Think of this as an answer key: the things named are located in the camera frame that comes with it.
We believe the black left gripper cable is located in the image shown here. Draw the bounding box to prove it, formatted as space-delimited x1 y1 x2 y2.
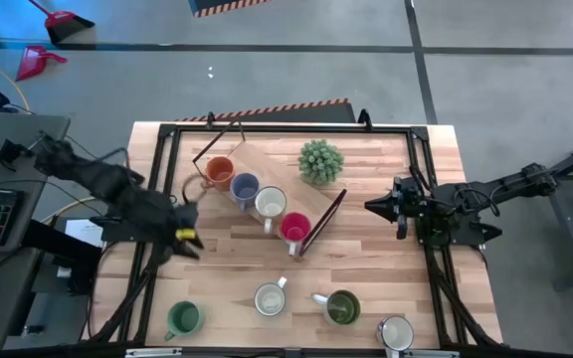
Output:
180 171 214 205

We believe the grey desk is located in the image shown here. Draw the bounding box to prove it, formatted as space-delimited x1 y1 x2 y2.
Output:
0 112 73 352

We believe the green succulent potted plant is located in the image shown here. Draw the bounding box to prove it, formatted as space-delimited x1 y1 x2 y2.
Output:
296 138 346 186

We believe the black aluminium table frame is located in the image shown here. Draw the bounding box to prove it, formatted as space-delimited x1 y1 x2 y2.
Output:
81 108 506 358

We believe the red hand broom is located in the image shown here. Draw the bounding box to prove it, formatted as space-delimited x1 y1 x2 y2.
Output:
27 0 96 45

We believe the white mug olive interior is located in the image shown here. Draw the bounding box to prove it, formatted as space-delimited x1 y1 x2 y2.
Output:
309 288 362 327

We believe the black equipment box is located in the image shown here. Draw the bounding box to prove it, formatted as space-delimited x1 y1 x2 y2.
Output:
20 218 103 297

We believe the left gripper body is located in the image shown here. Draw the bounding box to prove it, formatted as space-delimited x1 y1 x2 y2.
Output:
166 201 203 246

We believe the white paper sheet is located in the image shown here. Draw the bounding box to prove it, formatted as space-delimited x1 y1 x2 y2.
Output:
64 218 104 249

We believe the white blue floral mug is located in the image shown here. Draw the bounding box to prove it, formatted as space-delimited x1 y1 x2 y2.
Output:
375 314 416 358

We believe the black hazard-striped platform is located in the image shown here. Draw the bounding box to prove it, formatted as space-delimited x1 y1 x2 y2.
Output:
188 0 276 20
174 97 357 125

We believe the grey-green mug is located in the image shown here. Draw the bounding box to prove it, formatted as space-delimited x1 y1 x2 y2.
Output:
253 275 288 318

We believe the black desk clamp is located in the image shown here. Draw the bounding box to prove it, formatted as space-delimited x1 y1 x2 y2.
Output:
0 138 37 173

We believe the red and white mug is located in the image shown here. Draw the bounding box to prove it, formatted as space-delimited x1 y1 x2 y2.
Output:
279 211 313 259

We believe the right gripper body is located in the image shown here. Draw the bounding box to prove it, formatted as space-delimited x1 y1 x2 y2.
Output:
392 175 436 241

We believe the silver metal bracket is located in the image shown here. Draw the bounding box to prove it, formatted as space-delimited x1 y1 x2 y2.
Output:
403 349 462 358
124 346 183 358

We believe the red dustpan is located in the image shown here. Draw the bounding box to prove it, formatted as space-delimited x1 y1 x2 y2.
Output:
15 44 69 84

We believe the green mug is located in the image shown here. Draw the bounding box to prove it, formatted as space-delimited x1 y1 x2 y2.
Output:
163 300 206 343

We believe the orange mug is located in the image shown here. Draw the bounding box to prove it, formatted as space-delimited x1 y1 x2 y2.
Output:
201 155 237 193

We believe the thick yellow cable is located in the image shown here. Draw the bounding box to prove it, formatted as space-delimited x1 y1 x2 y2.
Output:
40 195 97 225

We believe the grey mug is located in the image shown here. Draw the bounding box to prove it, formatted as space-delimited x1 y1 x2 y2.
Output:
229 172 262 214

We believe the yellow mug white handle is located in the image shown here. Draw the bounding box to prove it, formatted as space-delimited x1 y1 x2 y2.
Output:
254 185 288 235

